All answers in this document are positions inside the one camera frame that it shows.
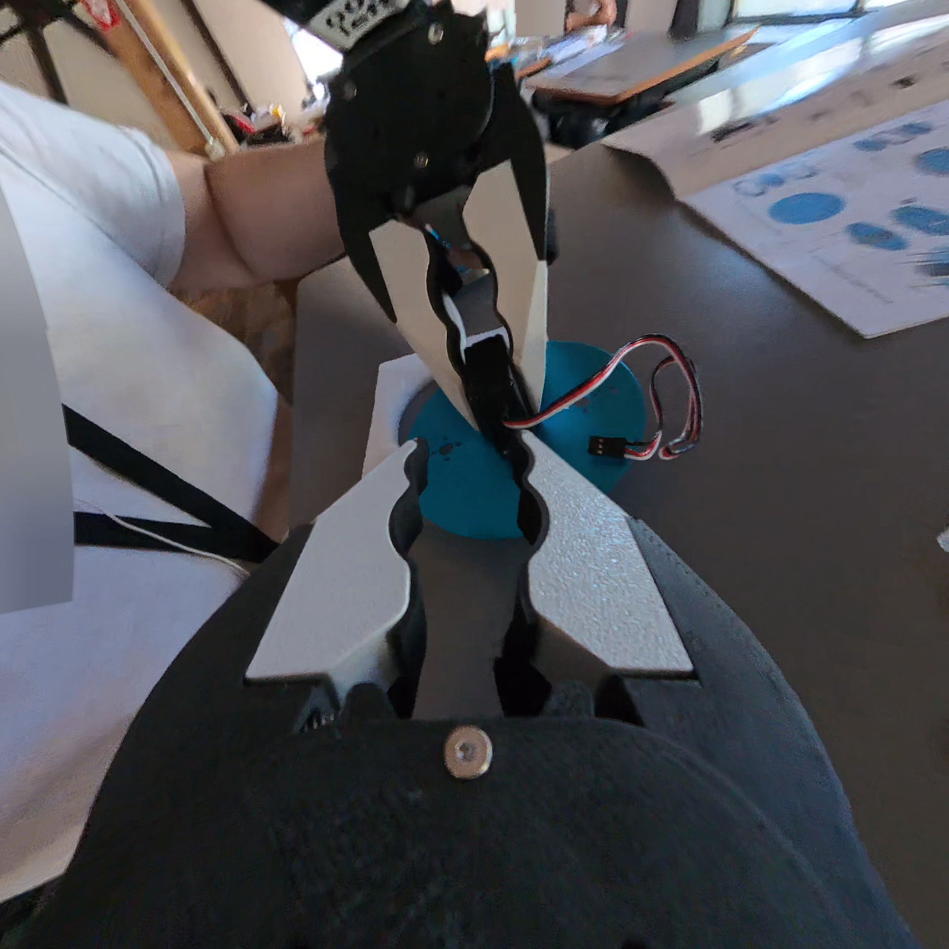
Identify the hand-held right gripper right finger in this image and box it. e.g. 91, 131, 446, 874
494, 431, 696, 719

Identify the white foam sheet with hole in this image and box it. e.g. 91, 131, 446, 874
361, 354, 438, 475

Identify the wooden beam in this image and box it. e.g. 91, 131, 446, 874
104, 0, 240, 157

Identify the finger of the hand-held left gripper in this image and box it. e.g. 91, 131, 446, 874
369, 221, 483, 431
466, 158, 551, 397

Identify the blue round metal plate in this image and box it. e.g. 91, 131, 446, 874
400, 340, 645, 540

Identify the person's white shirt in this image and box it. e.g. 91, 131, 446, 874
0, 80, 279, 902

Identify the assembly instruction booklet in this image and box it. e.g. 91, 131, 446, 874
604, 67, 949, 340

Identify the dark grey desk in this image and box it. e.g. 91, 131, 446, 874
288, 44, 949, 949

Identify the black strap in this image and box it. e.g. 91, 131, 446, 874
63, 404, 279, 564

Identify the red white black servo cable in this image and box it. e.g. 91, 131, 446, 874
503, 335, 703, 462

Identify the background desk with wooden edge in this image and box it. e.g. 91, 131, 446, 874
530, 26, 761, 105

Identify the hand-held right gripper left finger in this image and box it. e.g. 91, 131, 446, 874
245, 439, 431, 720

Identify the black servo motor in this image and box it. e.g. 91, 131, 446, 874
445, 326, 536, 453

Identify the person's left forearm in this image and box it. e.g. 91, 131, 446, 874
167, 141, 349, 292

